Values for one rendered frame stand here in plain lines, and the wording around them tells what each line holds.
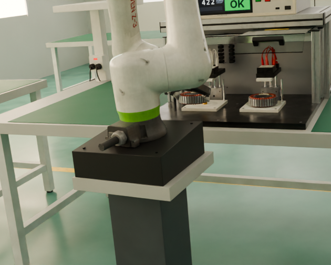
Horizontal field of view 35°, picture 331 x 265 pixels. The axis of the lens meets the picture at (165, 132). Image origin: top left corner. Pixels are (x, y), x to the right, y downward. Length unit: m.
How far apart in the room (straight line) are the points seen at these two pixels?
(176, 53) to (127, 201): 0.46
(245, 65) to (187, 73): 0.90
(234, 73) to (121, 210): 1.01
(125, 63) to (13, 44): 6.77
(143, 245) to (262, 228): 1.32
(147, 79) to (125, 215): 0.42
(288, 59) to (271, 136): 0.54
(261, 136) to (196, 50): 0.50
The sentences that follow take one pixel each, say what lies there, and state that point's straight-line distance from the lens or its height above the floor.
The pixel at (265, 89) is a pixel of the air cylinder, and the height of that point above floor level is 0.82.
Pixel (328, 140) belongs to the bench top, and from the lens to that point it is 1.85.
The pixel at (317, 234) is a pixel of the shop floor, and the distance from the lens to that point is 2.82.
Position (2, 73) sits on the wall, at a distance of 8.00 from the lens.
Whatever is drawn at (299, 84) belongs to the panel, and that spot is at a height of 0.81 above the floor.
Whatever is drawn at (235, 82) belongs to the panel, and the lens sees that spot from 2.40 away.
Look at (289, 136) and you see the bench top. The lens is 1.86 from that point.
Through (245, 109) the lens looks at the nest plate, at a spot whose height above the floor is 0.78.
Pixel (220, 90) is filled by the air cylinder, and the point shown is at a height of 0.81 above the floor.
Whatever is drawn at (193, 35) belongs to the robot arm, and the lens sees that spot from 1.51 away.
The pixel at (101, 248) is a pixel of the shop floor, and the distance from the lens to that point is 2.80.
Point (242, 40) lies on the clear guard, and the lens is 1.98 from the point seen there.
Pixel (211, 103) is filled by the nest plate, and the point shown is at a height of 0.78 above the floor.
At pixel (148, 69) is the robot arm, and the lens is 1.48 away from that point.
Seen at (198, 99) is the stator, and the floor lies 0.84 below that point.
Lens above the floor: 1.27
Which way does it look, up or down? 16 degrees down
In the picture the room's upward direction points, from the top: 5 degrees counter-clockwise
